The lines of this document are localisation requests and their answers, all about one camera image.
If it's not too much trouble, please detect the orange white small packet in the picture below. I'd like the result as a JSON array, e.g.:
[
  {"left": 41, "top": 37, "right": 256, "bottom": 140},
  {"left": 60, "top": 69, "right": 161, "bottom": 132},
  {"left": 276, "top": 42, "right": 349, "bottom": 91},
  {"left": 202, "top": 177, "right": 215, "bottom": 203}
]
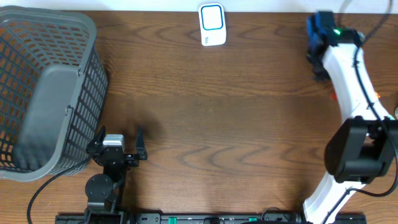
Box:
[{"left": 375, "top": 91, "right": 381, "bottom": 99}]

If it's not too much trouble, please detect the white barcode scanner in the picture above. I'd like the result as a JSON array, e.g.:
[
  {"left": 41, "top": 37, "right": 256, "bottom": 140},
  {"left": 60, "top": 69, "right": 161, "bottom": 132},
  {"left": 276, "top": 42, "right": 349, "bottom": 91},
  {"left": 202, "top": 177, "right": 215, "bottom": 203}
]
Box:
[{"left": 198, "top": 3, "right": 227, "bottom": 47}]

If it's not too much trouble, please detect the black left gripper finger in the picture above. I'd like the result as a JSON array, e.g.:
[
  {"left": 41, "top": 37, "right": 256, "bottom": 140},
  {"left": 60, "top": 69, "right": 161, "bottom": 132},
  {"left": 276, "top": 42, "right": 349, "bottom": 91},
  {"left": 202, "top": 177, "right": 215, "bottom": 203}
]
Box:
[
  {"left": 136, "top": 127, "right": 147, "bottom": 160},
  {"left": 95, "top": 126, "right": 106, "bottom": 146}
]

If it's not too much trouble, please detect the red brown candy bar wrapper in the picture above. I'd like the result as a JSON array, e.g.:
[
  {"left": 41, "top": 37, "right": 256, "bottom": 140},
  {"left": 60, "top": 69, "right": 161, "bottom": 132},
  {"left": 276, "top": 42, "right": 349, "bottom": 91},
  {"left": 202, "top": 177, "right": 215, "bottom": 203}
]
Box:
[{"left": 330, "top": 92, "right": 338, "bottom": 101}]

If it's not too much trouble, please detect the grey plastic mesh basket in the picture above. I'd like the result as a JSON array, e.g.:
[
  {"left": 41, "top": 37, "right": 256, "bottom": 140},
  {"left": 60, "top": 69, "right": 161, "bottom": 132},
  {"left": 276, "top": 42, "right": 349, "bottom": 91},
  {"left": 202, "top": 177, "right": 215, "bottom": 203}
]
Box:
[{"left": 1, "top": 6, "right": 108, "bottom": 182}]

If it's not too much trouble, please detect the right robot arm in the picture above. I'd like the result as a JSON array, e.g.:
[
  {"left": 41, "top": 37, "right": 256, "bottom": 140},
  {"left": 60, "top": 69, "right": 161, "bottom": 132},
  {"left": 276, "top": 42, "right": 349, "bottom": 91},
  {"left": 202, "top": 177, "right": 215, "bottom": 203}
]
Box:
[{"left": 302, "top": 11, "right": 397, "bottom": 223}]

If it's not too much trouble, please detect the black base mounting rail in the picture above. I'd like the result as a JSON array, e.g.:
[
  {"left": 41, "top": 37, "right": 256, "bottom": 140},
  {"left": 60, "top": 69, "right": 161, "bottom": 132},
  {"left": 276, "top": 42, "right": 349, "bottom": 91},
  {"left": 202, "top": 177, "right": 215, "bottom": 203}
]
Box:
[{"left": 55, "top": 212, "right": 368, "bottom": 224}]

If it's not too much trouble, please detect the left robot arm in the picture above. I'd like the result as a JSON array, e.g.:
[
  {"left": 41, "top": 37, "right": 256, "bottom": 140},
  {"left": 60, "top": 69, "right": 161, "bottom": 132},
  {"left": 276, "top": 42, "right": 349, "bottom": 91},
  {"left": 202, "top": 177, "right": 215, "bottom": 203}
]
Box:
[{"left": 82, "top": 127, "right": 147, "bottom": 224}]

